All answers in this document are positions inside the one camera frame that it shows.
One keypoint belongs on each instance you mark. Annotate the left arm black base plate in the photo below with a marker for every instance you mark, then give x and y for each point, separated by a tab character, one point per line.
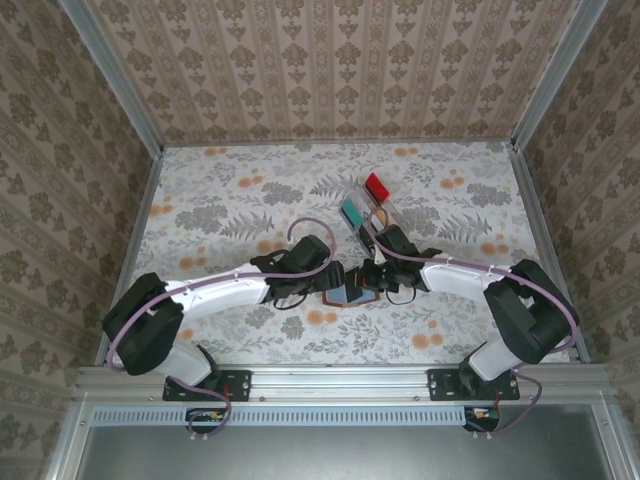
235	385

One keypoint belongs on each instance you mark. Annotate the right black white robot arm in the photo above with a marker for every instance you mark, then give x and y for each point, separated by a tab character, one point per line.
450	280

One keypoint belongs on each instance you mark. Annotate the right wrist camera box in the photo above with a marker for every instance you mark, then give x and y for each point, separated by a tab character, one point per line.
380	257

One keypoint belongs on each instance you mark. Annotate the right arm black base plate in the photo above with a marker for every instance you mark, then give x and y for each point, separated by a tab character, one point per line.
440	385

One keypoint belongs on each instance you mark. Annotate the clear acrylic card stand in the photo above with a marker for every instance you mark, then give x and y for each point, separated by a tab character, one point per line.
360	220

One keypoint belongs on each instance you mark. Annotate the aluminium side rail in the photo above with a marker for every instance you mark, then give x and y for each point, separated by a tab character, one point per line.
537	220
140	225

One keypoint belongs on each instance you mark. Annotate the aluminium mounting rail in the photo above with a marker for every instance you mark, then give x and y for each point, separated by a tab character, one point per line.
340	380

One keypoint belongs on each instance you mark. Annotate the teal plastic card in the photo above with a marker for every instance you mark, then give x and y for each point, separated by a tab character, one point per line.
352	214

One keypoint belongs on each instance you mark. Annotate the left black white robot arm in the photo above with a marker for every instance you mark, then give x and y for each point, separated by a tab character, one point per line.
220	295

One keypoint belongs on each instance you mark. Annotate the floral table cover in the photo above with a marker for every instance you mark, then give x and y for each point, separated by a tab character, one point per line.
350	340

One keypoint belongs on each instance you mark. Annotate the orange plastic card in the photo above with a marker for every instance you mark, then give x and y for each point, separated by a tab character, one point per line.
382	216

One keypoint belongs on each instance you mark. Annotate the aluminium frame post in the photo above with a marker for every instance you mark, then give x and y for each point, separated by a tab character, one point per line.
555	75
115	85

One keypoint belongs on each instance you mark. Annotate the aluminium back rail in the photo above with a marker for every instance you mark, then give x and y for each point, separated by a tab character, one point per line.
350	143

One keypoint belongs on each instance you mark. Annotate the grey metal panel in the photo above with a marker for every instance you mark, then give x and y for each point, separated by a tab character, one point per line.
325	455

